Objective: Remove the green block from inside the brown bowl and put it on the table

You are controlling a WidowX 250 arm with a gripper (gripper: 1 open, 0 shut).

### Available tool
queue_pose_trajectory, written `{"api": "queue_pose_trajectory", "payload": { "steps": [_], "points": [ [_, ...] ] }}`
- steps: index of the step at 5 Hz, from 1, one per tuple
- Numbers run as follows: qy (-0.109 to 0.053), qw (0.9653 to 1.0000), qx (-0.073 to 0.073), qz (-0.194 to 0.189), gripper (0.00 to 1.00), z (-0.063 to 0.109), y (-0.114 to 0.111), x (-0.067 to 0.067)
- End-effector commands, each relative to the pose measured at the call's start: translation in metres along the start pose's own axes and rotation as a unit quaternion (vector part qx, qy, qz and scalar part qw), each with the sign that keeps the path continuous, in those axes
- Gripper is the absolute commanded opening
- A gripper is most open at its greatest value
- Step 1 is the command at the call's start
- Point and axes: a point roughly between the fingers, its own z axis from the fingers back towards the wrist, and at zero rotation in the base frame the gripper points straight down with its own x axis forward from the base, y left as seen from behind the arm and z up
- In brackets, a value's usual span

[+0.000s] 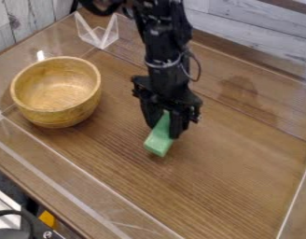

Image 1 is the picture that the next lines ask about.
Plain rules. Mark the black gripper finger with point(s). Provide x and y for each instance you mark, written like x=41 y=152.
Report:
x=179 y=123
x=152 y=110

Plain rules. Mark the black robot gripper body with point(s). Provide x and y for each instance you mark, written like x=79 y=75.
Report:
x=167 y=86

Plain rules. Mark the green rectangular block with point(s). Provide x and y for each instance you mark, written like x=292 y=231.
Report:
x=159 y=142

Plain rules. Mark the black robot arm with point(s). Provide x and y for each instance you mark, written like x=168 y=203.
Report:
x=165 y=32

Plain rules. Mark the brown wooden bowl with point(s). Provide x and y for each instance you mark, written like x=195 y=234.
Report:
x=57 y=91

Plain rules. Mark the yellow and black device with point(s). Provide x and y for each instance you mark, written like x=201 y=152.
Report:
x=40 y=225

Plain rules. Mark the clear acrylic corner bracket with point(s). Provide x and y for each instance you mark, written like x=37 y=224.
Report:
x=100 y=37

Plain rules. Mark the clear acrylic tray wall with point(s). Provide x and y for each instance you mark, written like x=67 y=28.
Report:
x=92 y=208

